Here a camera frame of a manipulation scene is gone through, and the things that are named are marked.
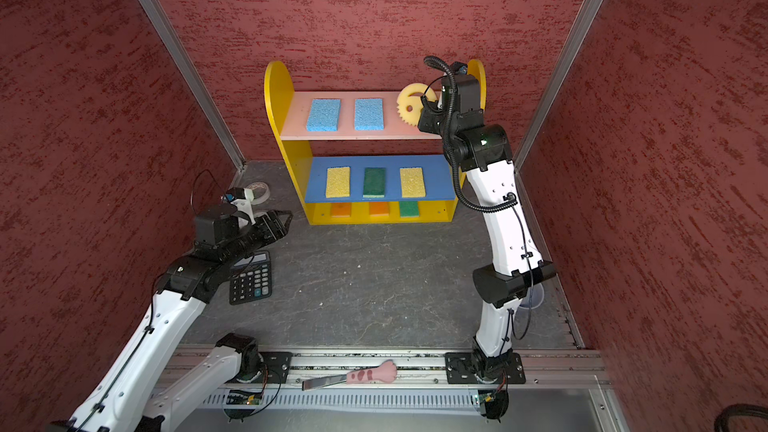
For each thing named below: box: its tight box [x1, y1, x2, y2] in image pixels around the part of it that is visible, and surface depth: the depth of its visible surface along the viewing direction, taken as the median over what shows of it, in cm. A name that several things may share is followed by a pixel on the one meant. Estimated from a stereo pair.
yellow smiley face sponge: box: [396, 82, 438, 127], surface depth 71 cm
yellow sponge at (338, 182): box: [326, 166, 350, 198], surface depth 97 cm
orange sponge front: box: [369, 201, 390, 217], surface depth 108 cm
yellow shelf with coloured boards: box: [264, 60, 487, 225], surface depth 94 cm
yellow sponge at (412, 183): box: [400, 167, 426, 198], surface depth 97 cm
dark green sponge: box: [362, 167, 387, 198], surface depth 96 cm
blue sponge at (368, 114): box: [354, 98, 384, 131], surface depth 77 cm
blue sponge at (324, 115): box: [306, 98, 341, 132], surface depth 76 cm
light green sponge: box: [400, 201, 419, 218], surface depth 106 cm
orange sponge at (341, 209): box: [331, 202, 352, 218], surface depth 106 cm
